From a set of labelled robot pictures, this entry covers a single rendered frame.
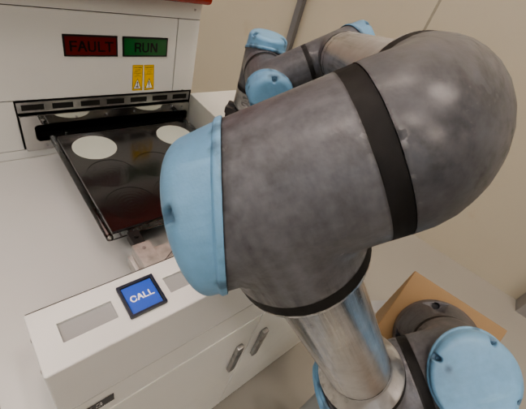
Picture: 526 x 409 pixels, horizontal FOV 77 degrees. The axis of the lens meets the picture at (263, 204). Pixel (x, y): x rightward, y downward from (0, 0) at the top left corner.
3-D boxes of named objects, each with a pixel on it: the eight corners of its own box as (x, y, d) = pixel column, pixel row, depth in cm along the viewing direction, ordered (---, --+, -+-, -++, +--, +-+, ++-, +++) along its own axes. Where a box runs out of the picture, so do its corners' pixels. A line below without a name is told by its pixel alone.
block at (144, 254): (131, 255, 64) (131, 244, 62) (148, 248, 66) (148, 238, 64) (149, 286, 60) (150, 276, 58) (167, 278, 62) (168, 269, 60)
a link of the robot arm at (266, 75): (308, 58, 49) (295, 35, 57) (239, 88, 51) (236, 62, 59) (321, 103, 54) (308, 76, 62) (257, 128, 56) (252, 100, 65)
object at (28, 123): (25, 148, 82) (17, 114, 76) (183, 126, 109) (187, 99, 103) (27, 152, 82) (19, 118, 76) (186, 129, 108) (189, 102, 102)
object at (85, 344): (40, 361, 52) (21, 316, 43) (286, 243, 86) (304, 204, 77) (58, 417, 48) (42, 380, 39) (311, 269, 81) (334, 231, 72)
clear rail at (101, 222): (49, 139, 81) (48, 134, 80) (55, 138, 82) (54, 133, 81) (107, 243, 63) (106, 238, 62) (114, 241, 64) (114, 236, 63)
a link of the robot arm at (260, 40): (250, 36, 57) (247, 22, 63) (237, 96, 64) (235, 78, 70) (294, 46, 59) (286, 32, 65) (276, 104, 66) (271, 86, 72)
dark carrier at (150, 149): (57, 138, 81) (57, 136, 81) (183, 122, 102) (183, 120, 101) (112, 234, 65) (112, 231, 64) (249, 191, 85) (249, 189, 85)
